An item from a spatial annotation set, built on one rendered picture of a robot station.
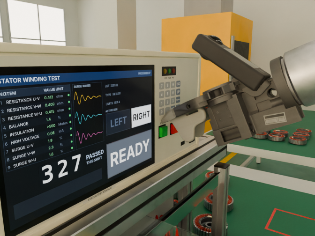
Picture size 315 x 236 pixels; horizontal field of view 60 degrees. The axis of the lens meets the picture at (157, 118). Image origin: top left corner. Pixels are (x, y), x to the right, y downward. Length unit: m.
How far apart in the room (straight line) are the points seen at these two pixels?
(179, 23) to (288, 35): 2.20
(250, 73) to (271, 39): 5.28
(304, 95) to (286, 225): 0.79
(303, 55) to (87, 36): 8.03
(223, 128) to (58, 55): 0.23
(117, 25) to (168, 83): 3.84
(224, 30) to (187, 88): 3.41
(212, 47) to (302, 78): 0.12
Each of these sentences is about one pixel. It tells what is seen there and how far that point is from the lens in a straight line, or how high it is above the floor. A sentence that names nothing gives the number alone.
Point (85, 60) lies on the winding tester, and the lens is 0.34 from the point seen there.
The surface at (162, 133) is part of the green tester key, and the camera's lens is 0.48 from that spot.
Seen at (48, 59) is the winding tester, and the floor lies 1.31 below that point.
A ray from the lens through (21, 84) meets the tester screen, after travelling 0.30.
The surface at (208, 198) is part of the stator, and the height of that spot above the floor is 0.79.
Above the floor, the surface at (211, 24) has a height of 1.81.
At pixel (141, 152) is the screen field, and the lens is 0.44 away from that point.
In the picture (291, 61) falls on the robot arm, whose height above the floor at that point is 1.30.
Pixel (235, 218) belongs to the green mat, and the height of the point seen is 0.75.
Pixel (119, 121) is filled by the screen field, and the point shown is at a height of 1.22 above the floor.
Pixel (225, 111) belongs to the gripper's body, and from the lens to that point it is 0.40.
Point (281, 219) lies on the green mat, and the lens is 1.13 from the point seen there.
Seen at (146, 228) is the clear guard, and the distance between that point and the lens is 0.43.
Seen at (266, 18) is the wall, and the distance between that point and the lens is 5.72.
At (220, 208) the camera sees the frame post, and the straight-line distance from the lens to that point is 0.74.
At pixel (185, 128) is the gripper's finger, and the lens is 0.43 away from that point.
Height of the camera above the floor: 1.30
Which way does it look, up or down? 12 degrees down
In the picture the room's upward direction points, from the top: straight up
